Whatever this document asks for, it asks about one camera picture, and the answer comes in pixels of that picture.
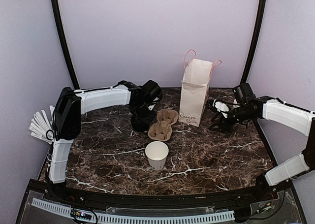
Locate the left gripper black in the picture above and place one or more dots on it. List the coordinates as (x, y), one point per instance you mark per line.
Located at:
(153, 114)

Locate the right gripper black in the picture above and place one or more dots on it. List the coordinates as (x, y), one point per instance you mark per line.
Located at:
(223, 124)

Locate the stack of black lids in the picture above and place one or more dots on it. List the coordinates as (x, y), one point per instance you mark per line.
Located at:
(139, 125)

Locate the brown cardboard cup carrier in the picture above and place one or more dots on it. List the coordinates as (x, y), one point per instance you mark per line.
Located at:
(162, 130)

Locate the single white paper cup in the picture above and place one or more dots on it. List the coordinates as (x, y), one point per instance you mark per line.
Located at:
(157, 152)

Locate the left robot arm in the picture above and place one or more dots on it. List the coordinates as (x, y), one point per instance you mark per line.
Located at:
(72, 104)

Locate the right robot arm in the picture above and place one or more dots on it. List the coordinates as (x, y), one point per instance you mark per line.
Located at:
(289, 131)

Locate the white paper takeout bag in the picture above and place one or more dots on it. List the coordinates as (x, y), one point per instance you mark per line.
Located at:
(195, 88)

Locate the cup holding wrapped straws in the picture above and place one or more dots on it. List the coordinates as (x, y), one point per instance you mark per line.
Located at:
(41, 126)

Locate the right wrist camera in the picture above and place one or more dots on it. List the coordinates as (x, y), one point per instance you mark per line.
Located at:
(220, 107)

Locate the white slotted cable duct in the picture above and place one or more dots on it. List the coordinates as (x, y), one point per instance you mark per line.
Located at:
(134, 216)

